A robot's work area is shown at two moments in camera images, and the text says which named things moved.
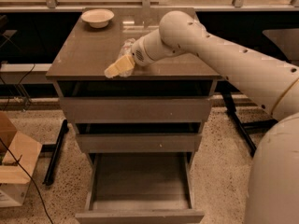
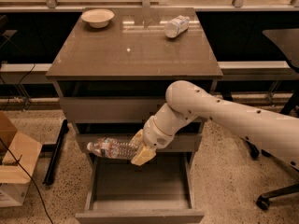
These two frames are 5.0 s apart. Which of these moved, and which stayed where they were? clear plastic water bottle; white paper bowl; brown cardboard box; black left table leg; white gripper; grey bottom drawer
Moved: clear plastic water bottle; white gripper
Stayed: brown cardboard box; grey bottom drawer; white paper bowl; black left table leg
